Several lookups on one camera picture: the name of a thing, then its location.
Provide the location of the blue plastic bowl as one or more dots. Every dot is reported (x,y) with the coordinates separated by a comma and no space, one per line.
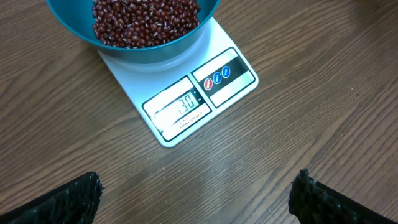
(76,16)

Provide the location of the red beans in bowl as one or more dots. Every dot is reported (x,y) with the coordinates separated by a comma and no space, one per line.
(135,24)

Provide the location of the white digital kitchen scale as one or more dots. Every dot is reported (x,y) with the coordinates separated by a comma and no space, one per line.
(176,97)

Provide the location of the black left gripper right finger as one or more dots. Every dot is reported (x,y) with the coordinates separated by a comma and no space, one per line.
(312,202)

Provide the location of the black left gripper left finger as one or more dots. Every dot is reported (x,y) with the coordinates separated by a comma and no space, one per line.
(77,201)

